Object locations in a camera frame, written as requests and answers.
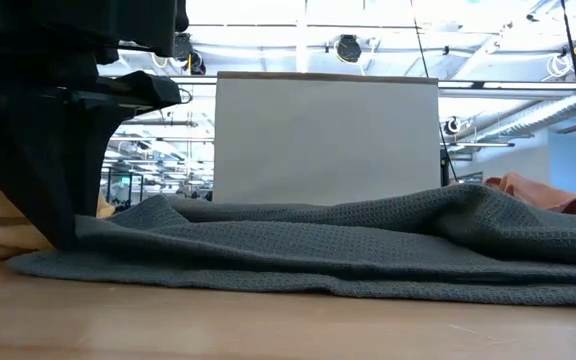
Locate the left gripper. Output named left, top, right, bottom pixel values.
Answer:
left=0, top=0, right=190, bottom=250

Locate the beige fabric storage box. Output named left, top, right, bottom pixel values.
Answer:
left=212, top=71, right=442, bottom=206

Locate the dark grey waffle towel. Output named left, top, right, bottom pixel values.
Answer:
left=6, top=183, right=576, bottom=307

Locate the salmon pink towel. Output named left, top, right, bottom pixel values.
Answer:
left=485, top=172, right=576, bottom=215

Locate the thin black hanging cable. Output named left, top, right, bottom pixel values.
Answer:
left=409, top=0, right=457, bottom=184

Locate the silver ventilation duct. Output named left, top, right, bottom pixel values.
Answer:
left=460, top=89, right=576, bottom=146

